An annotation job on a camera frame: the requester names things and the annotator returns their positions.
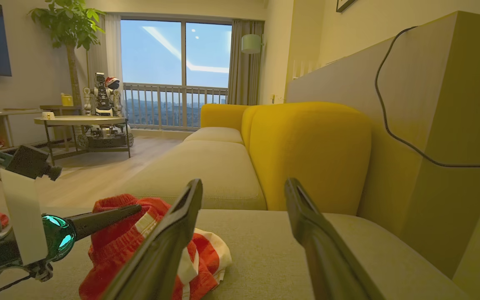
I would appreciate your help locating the dark picture frame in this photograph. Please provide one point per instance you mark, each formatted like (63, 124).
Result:
(342, 4)

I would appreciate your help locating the white balcony railing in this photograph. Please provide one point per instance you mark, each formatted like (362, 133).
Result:
(161, 104)

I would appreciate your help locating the red and white garment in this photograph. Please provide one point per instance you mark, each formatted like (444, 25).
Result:
(115, 250)

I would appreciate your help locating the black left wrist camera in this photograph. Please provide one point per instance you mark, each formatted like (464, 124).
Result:
(29, 160)

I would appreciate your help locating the large grey sofa seat cushion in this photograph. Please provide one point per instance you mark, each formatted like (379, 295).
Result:
(265, 258)

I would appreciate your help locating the pale green lamp shade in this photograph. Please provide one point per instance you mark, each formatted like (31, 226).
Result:
(251, 43)

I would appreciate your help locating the wide yellow sofa backrest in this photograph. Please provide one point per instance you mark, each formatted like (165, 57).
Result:
(306, 158)

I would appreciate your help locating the grey curtain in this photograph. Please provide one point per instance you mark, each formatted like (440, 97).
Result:
(244, 75)

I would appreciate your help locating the white sheer curtain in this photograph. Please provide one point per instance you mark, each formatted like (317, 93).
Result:
(113, 50)

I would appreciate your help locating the white wheeled humanoid robot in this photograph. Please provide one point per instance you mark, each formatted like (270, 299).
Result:
(103, 100)

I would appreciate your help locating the sliding glass balcony door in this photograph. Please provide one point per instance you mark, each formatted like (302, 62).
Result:
(183, 62)

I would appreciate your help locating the low wooden media console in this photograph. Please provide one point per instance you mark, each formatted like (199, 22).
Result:
(19, 125)

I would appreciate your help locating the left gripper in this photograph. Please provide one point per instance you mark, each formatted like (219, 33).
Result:
(58, 237)

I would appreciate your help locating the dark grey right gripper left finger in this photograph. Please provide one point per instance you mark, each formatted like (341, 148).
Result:
(161, 250)

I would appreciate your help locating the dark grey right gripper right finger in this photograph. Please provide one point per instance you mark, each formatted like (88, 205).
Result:
(327, 258)

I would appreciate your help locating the small yellow box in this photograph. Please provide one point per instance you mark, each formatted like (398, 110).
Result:
(67, 100)

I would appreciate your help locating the green potted tree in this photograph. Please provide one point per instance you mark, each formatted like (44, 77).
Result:
(69, 25)

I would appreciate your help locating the narrow yellow sofa backrest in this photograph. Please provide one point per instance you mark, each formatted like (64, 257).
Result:
(223, 116)

